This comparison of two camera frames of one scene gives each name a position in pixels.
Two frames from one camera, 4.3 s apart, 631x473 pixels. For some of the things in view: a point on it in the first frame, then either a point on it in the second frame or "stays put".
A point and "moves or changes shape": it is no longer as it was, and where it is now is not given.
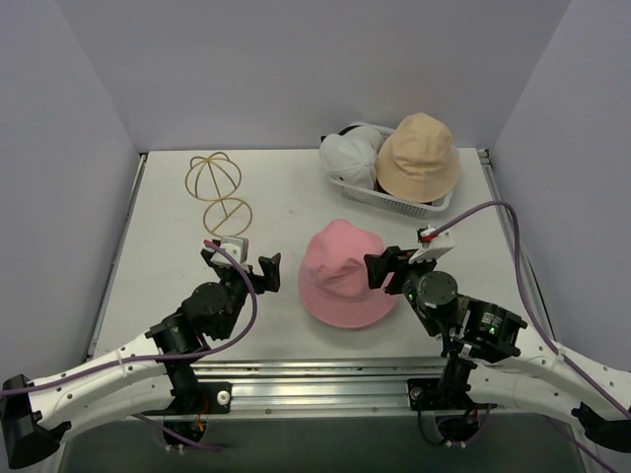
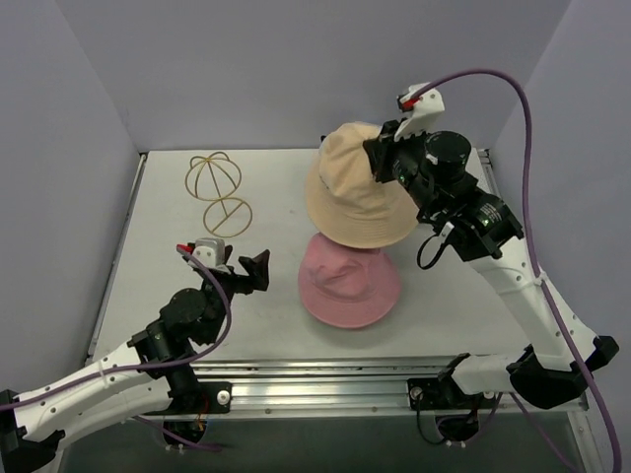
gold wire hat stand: [213, 179] stays put
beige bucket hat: [419, 163] moves or changes shape
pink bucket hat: [333, 279] stays put
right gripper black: [394, 269] -> [383, 157]
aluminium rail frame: [375, 386] stays put
